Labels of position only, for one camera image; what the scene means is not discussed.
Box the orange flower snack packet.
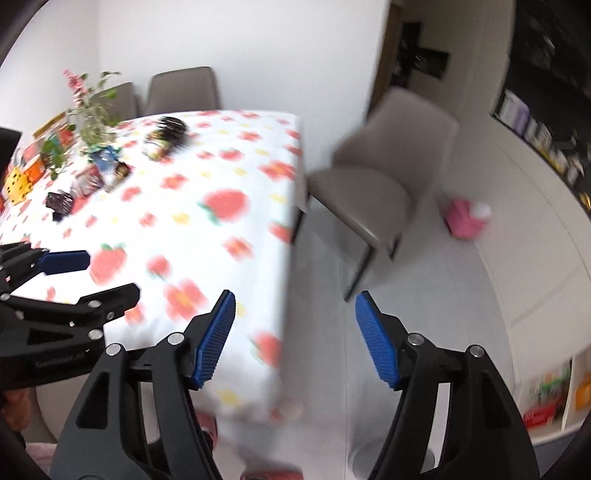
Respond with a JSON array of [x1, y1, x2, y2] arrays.
[[147, 131, 174, 160]]

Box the yellow dotted box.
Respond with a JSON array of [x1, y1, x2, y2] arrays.
[[4, 167, 35, 204]]

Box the row of books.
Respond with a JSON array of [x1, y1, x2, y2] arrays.
[[496, 90, 591, 185]]

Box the framed picture card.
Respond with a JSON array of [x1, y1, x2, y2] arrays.
[[32, 113, 68, 139]]

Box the small grey dining chair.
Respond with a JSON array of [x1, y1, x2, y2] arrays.
[[90, 82, 139, 121]]

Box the wide grey dining chair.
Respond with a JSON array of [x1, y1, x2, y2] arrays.
[[144, 67, 222, 116]]

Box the beige dining chair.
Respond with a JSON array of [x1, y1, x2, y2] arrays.
[[307, 88, 460, 301]]

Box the red object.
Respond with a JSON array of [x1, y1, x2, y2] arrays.
[[242, 468, 303, 480], [196, 413, 218, 444]]

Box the blue snack packet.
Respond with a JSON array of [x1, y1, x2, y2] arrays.
[[90, 145, 122, 172]]

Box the colourful boxes in cabinet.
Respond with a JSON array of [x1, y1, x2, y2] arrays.
[[524, 360, 573, 428]]

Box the black net bag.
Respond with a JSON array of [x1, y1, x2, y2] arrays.
[[143, 116, 190, 161]]

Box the pink cloth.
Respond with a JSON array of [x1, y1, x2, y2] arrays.
[[25, 440, 61, 468]]

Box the pink bag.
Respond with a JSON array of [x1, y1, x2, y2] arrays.
[[441, 198, 492, 241]]

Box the person's left hand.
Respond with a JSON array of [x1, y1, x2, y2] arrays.
[[0, 390, 31, 431]]

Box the dark purple snack packet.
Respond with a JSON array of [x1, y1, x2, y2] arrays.
[[46, 191, 75, 221]]

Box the black table leg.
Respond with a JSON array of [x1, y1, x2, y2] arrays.
[[291, 175, 308, 245]]

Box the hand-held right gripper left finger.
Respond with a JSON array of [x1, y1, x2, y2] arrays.
[[48, 290, 237, 480]]

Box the red snack packet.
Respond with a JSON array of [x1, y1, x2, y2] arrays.
[[71, 166, 105, 197]]

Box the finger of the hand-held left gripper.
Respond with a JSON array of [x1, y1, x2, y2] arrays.
[[0, 244, 90, 296], [0, 282, 141, 345]]

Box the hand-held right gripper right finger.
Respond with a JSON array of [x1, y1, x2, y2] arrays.
[[355, 291, 541, 480]]

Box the strawberry print tablecloth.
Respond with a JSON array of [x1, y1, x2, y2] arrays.
[[0, 110, 308, 423]]

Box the dark bookshelf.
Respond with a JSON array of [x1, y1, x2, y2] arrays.
[[489, 0, 591, 204]]

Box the white cabinet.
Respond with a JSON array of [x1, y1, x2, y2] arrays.
[[475, 115, 591, 444]]

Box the dark brown snack packet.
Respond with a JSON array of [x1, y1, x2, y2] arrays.
[[108, 161, 132, 190]]

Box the green plant in glass vase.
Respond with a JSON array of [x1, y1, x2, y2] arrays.
[[44, 69, 123, 178]]

